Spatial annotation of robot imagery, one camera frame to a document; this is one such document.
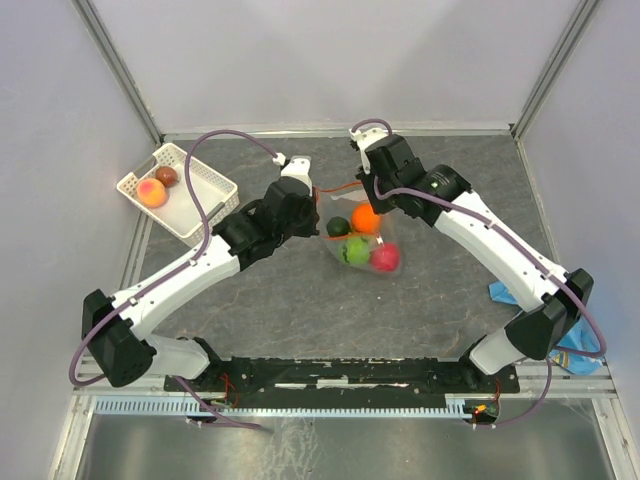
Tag dark green avocado toy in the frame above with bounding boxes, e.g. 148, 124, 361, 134
326, 216, 351, 238

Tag orange toy fruit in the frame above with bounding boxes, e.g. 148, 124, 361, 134
351, 203, 382, 235

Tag clear zip top bag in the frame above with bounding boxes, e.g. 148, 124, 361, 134
315, 182, 402, 276

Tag green watermelon toy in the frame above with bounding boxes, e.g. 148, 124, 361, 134
338, 236, 371, 266

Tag red apple toy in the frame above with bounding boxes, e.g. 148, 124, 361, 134
370, 243, 400, 272

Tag white plastic basket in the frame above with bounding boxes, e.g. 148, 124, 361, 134
116, 143, 239, 247

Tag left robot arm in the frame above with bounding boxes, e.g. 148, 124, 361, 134
82, 176, 318, 390

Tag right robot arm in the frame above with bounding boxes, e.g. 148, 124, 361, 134
352, 128, 594, 391

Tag brown toy fruit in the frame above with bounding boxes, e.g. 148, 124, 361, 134
154, 166, 180, 188

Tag peach toy fruit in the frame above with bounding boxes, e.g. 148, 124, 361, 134
136, 178, 168, 208

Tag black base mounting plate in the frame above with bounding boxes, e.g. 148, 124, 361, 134
187, 357, 520, 411

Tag blue patterned cloth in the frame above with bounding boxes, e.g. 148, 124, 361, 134
488, 281, 603, 376

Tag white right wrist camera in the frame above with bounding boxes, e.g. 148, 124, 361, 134
349, 127, 389, 174

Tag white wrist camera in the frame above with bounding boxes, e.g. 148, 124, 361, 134
272, 152, 313, 190
349, 127, 389, 174

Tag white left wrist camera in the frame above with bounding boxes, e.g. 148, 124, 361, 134
272, 152, 313, 190

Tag light blue cable duct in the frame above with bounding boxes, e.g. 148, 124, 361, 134
94, 393, 476, 419

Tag aluminium frame rail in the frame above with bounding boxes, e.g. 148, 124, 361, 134
72, 361, 617, 400

